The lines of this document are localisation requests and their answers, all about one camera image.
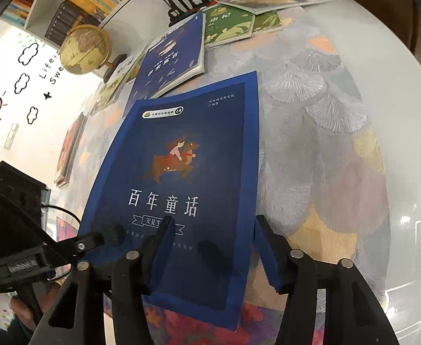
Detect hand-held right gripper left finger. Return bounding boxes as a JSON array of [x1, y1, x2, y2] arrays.
[[29, 225, 176, 345]]

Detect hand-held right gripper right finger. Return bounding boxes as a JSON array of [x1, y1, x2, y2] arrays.
[[255, 216, 399, 345]]

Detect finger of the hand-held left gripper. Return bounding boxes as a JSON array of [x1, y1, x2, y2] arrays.
[[61, 225, 125, 257]]

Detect dark red storybook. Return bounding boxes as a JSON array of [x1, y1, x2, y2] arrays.
[[55, 111, 88, 188]]

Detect dark blue book girl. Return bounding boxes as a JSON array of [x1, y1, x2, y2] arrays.
[[78, 71, 262, 332]]

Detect white storybook brown animals cover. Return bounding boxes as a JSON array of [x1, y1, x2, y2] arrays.
[[90, 53, 149, 116]]

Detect row of yellow and black books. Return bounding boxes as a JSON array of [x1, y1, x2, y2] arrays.
[[45, 0, 132, 47]]

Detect person's left hand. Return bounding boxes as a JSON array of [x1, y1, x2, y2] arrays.
[[9, 293, 40, 335]]

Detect antique yellow globe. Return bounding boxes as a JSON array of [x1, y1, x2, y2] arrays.
[[59, 24, 128, 83]]

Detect white bookshelf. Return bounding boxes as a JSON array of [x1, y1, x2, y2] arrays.
[[2, 0, 153, 49]]

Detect dark blue book white figure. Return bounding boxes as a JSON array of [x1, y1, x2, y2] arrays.
[[122, 12, 207, 119]]

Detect bright green leafy book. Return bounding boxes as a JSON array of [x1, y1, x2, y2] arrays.
[[203, 3, 257, 48]]

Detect black fan stand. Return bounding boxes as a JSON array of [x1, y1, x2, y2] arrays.
[[153, 0, 207, 27]]

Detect brown wooden cabinet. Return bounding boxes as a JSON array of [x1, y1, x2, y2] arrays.
[[330, 0, 421, 90]]

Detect white wall switch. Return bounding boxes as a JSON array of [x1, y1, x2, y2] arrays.
[[4, 122, 19, 150]]

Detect black cloud and lettering wall decals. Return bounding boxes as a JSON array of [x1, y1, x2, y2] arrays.
[[0, 32, 74, 130]]

